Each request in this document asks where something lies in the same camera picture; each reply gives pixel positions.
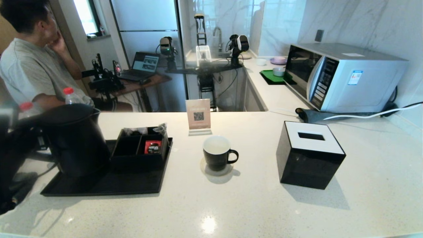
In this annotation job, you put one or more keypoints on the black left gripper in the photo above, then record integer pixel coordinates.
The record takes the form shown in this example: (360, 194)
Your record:
(23, 142)

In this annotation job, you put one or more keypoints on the black electric kettle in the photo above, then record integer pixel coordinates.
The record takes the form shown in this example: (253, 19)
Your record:
(79, 145)

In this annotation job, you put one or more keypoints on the black white robot arm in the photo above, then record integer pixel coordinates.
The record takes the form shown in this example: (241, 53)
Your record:
(238, 44)

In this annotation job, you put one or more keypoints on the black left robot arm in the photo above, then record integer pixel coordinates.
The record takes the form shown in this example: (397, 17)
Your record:
(10, 175)

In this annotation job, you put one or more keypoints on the grey robot arm green light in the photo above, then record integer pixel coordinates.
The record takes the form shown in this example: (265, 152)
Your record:
(167, 45)

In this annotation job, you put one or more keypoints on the clear water bottle red cap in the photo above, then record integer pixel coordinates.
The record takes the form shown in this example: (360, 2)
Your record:
(28, 110)
(71, 97)

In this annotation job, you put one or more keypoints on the person in grey t-shirt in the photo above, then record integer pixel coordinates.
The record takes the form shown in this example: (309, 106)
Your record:
(29, 69)

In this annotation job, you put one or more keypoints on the black serving tray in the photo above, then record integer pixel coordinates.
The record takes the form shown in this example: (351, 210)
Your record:
(125, 183)

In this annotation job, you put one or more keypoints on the white sachet packets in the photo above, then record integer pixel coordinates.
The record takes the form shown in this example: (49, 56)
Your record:
(135, 131)

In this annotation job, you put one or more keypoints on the black compartment organizer box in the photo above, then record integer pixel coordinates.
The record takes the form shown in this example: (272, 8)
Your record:
(138, 162)

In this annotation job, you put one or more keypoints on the red coffee sachet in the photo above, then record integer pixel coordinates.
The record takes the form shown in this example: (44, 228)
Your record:
(153, 147)

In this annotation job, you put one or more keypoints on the black laptop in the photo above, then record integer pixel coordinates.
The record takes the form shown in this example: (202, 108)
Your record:
(145, 62)

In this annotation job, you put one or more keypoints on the brown wooden desk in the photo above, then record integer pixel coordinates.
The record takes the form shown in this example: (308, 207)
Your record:
(155, 80)

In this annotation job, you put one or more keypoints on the silver refrigerator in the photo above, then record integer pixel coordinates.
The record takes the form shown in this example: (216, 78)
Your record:
(145, 16)

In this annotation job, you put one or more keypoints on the QR code acrylic sign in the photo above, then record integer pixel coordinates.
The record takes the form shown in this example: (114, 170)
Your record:
(198, 114)

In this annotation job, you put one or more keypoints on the black mug white inside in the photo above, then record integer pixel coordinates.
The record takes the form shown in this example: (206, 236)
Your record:
(216, 158)

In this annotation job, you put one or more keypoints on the white plastic rack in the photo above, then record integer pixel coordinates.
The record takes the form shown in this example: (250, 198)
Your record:
(203, 54)

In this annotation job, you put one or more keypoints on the chrome sink faucet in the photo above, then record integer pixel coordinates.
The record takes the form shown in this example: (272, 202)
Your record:
(218, 32)

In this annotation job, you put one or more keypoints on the small white cup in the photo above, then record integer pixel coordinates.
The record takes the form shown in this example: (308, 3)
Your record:
(261, 62)

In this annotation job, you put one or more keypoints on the green tray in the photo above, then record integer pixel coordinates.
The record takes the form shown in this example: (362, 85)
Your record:
(269, 76)

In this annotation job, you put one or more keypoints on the small pale bowl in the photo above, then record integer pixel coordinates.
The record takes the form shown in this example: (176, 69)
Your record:
(278, 71)

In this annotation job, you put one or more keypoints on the purple plate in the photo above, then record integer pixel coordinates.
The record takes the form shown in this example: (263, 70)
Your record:
(278, 60)

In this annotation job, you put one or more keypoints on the black tissue box white lid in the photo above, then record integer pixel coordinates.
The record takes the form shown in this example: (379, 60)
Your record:
(309, 165)

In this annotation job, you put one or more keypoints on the silver microwave oven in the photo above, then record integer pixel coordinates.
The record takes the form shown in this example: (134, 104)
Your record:
(357, 82)

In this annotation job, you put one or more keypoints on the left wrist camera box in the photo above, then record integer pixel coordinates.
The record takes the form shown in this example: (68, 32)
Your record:
(8, 117)

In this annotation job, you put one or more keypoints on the window with black frame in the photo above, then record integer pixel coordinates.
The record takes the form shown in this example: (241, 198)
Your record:
(86, 16)

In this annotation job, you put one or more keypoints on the black ladder-shaped frame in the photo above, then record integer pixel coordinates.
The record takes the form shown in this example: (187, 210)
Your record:
(200, 30)

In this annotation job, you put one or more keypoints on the grey wall outlet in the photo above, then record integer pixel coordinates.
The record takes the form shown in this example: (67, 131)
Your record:
(319, 36)

